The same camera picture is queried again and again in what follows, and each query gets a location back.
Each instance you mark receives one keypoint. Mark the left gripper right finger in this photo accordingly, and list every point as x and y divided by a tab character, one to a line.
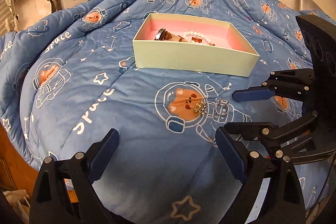
283	202

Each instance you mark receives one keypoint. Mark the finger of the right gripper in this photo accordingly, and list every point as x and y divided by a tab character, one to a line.
262	94
262	132

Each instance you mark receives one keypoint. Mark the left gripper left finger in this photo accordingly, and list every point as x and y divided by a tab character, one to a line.
63	192

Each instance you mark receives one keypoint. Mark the watch with beige strap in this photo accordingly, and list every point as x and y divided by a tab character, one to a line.
164	35

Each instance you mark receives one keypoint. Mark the blue space bear comforter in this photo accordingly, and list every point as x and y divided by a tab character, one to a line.
71	77

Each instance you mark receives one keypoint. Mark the mint box pink lining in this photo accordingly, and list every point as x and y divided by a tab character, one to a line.
213	46

